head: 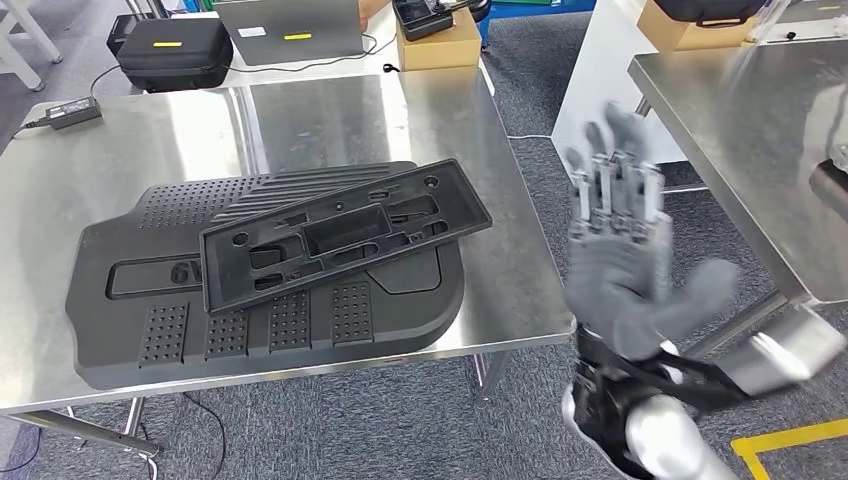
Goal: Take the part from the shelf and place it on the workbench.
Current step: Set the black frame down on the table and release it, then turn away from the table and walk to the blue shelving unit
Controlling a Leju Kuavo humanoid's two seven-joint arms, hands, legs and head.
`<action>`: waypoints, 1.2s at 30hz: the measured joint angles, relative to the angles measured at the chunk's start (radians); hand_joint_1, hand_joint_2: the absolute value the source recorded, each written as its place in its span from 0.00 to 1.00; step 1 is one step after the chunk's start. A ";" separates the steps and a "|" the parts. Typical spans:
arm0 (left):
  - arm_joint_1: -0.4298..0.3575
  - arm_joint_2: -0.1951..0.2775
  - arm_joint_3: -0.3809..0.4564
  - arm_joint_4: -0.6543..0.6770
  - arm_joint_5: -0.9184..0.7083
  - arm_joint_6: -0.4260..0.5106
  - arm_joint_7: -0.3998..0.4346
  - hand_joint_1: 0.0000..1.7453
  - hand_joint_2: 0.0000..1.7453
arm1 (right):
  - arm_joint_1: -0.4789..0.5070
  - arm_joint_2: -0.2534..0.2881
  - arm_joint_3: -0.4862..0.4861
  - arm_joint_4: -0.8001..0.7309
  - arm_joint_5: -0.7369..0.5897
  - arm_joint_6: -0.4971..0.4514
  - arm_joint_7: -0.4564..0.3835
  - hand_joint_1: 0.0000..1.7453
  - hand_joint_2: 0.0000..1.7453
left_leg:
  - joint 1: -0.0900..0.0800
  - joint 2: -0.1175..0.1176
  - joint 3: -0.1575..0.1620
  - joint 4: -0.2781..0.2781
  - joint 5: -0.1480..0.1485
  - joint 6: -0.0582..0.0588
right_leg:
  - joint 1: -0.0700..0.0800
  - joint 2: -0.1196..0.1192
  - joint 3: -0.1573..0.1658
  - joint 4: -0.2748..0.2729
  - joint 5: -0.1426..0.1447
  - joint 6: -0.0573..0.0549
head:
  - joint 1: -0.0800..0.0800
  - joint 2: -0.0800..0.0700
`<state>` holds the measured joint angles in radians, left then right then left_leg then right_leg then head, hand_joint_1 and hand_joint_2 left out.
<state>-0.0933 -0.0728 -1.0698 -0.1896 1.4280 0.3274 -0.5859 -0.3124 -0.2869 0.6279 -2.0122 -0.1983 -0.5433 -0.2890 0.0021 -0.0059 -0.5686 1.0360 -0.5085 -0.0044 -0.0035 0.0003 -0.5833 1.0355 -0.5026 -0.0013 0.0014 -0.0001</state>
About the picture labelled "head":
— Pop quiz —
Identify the yellow floor tape square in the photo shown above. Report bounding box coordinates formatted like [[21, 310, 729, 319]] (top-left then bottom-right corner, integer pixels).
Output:
[[729, 417, 848, 480]]

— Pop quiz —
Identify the stainless steel workbench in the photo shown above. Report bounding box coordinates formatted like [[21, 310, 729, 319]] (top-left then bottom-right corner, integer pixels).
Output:
[[0, 69, 576, 458], [627, 36, 848, 362]]

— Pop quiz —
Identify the black engine cover panel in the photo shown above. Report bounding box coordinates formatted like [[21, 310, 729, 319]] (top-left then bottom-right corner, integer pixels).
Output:
[[64, 160, 466, 391]]

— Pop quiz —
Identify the black box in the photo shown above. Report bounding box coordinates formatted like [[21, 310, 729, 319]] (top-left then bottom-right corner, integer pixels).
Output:
[[105, 13, 135, 58]]

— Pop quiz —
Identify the black bag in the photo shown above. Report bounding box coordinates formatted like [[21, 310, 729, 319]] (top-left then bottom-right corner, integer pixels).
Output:
[[652, 0, 770, 28]]

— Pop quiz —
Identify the black floor cable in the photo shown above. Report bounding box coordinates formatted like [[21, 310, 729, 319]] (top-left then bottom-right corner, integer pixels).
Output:
[[182, 392, 227, 480]]

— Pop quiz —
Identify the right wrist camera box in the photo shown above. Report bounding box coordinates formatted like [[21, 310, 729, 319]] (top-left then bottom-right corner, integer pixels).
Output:
[[716, 303, 847, 400]]

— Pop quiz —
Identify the grey power adapter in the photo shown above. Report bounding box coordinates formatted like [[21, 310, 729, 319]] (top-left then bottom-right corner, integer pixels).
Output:
[[43, 96, 103, 131]]

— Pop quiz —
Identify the black device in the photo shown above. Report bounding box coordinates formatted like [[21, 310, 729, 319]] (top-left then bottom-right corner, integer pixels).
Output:
[[392, 0, 456, 43]]

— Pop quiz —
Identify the white side panel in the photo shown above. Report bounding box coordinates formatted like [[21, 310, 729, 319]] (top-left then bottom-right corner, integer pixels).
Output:
[[551, 0, 690, 168]]

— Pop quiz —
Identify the grey laptop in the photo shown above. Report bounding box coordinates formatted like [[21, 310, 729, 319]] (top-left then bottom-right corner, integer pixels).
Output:
[[213, 0, 366, 67]]

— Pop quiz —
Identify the white table frame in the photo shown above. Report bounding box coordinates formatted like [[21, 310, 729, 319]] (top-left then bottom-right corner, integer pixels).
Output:
[[0, 0, 64, 93]]

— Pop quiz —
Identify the blue metal frame leg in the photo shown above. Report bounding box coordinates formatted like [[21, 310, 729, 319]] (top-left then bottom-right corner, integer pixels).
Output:
[[476, 0, 598, 49]]

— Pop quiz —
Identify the black carry case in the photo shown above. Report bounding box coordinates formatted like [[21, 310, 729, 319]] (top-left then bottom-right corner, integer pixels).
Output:
[[115, 17, 235, 93]]

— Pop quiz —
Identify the black plastic panel part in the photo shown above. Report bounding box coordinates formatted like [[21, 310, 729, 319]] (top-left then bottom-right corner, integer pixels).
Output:
[[198, 157, 494, 315]]

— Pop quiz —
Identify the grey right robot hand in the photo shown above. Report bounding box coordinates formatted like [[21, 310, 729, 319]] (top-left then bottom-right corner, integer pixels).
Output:
[[563, 102, 741, 363]]

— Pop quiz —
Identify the cardboard box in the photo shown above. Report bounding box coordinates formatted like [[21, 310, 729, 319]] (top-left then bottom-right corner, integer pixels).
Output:
[[396, 9, 484, 73], [637, 0, 761, 54]]

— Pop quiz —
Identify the black laptop cable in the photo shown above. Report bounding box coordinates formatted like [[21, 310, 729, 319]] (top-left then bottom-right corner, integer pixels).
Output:
[[221, 31, 401, 75]]

